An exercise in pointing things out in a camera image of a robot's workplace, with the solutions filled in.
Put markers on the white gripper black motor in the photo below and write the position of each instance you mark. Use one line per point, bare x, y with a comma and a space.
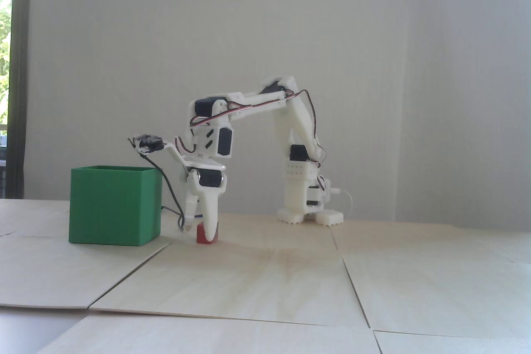
209, 180

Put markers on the red block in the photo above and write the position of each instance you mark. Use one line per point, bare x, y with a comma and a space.
200, 237

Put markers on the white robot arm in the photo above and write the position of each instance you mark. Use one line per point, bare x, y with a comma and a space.
298, 121

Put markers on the green box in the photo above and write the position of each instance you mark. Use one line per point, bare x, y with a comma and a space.
108, 204

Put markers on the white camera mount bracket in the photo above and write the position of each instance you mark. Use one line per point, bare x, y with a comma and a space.
182, 158

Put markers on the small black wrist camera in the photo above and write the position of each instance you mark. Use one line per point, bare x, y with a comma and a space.
150, 142

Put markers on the dark window frame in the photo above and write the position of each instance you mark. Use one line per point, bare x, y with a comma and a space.
20, 80

